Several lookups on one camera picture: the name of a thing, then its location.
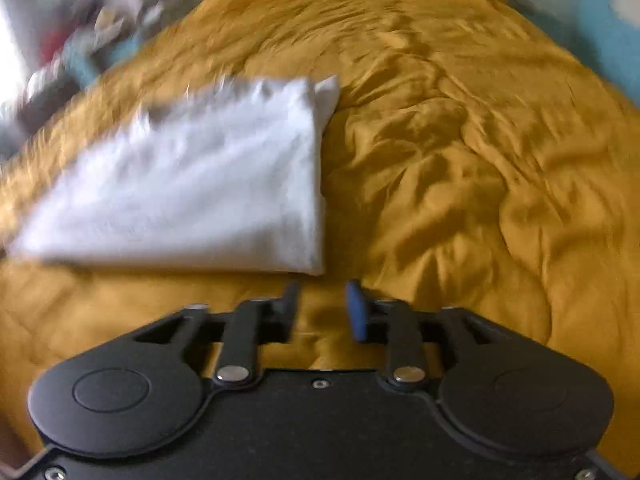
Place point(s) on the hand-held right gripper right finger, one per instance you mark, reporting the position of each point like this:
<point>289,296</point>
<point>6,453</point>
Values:
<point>356,310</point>

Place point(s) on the blue and white wardrobe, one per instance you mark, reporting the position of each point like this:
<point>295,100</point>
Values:
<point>620,20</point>

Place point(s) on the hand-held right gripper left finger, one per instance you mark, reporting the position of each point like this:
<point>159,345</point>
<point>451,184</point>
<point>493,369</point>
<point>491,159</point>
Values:
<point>290,310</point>

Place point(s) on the mustard yellow quilt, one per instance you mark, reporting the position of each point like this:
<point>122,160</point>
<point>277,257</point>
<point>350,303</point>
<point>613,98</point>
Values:
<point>475,185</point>

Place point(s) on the white printed sweatshirt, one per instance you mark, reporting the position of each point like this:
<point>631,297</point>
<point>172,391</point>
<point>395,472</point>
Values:
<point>200,185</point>

